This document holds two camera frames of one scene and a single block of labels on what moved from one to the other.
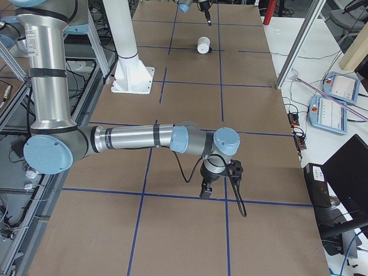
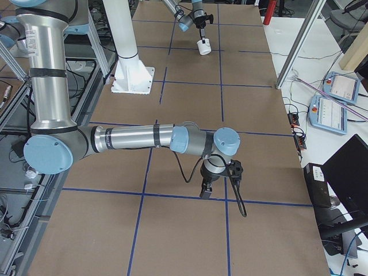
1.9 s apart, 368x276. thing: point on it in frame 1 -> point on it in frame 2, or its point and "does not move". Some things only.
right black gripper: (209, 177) does not move
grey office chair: (352, 19) does not move
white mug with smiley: (203, 45) does not move
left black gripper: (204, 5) -> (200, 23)
